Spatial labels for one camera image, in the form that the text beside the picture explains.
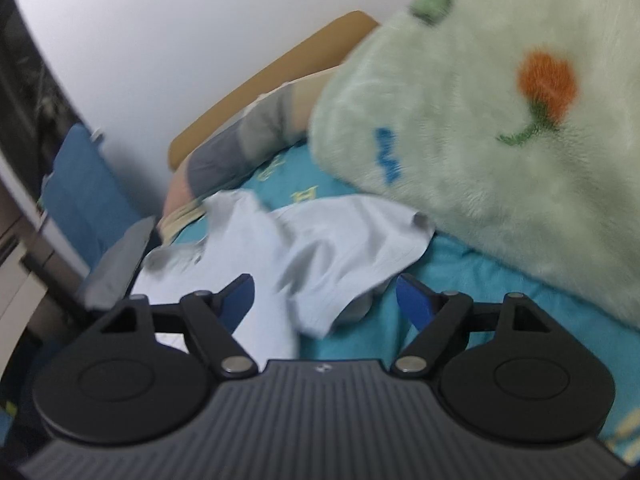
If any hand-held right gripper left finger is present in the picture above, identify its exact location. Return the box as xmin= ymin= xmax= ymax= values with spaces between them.
xmin=99 ymin=273 xmax=260 ymax=379

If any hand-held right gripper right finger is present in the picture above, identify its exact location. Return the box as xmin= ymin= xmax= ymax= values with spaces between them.
xmin=391 ymin=273 xmax=546 ymax=380

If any white t-shirt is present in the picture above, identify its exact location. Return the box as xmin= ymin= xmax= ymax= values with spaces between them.
xmin=131 ymin=190 xmax=437 ymax=361

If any teal bed sheet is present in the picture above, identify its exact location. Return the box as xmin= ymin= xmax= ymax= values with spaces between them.
xmin=165 ymin=137 xmax=640 ymax=466

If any striped pillow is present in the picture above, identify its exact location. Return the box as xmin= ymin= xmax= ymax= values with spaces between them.
xmin=159 ymin=66 xmax=346 ymax=243

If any green fleece blanket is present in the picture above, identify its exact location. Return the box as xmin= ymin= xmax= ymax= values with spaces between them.
xmin=306 ymin=0 xmax=640 ymax=328

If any tan headboard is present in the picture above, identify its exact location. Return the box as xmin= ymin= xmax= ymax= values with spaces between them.
xmin=168 ymin=10 xmax=381 ymax=172

